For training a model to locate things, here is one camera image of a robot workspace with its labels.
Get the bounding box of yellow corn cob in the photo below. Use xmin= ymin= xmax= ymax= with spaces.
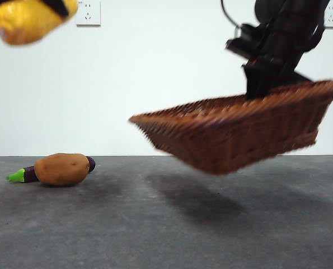
xmin=0 ymin=0 xmax=79 ymax=46

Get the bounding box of brown wicker basket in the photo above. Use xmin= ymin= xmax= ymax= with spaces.
xmin=128 ymin=80 xmax=333 ymax=176

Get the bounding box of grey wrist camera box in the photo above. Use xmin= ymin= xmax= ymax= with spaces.
xmin=225 ymin=24 xmax=269 ymax=60

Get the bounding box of black cable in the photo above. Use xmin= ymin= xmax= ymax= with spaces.
xmin=221 ymin=0 xmax=243 ymax=28

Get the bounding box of purple eggplant with green stem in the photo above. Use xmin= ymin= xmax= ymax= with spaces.
xmin=6 ymin=156 xmax=96 ymax=184

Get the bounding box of brown potato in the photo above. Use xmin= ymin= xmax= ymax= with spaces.
xmin=34 ymin=152 xmax=90 ymax=188

